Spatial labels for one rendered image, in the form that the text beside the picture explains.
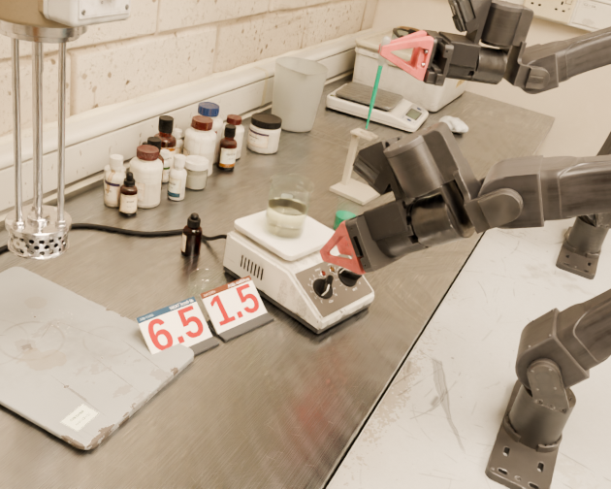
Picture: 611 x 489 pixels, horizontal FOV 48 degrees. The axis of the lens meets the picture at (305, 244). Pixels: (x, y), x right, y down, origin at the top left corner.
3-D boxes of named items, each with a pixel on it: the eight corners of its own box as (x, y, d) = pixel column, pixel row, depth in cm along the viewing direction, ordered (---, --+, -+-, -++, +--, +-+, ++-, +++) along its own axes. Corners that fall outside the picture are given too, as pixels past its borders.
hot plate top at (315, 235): (342, 241, 103) (343, 235, 103) (289, 262, 95) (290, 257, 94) (285, 208, 109) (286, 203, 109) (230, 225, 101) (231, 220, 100)
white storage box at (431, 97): (469, 93, 228) (483, 50, 221) (437, 116, 198) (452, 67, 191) (385, 68, 238) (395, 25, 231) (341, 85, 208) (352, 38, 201)
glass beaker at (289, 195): (251, 229, 100) (260, 176, 96) (282, 219, 105) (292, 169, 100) (285, 250, 96) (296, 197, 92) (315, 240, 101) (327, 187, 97)
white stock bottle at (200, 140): (216, 170, 137) (223, 118, 131) (205, 180, 131) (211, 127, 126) (188, 162, 137) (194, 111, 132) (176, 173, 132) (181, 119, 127)
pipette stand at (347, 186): (381, 194, 141) (397, 136, 135) (363, 205, 135) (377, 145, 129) (348, 180, 144) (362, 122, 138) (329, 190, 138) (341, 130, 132)
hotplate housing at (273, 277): (372, 308, 103) (385, 262, 100) (317, 338, 94) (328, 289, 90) (269, 243, 115) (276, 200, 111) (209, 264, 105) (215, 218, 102)
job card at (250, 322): (273, 319, 96) (278, 295, 94) (225, 342, 90) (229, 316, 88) (244, 298, 99) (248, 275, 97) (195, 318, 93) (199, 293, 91)
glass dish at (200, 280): (222, 305, 97) (224, 291, 96) (183, 298, 96) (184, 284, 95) (227, 284, 102) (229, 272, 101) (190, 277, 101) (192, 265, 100)
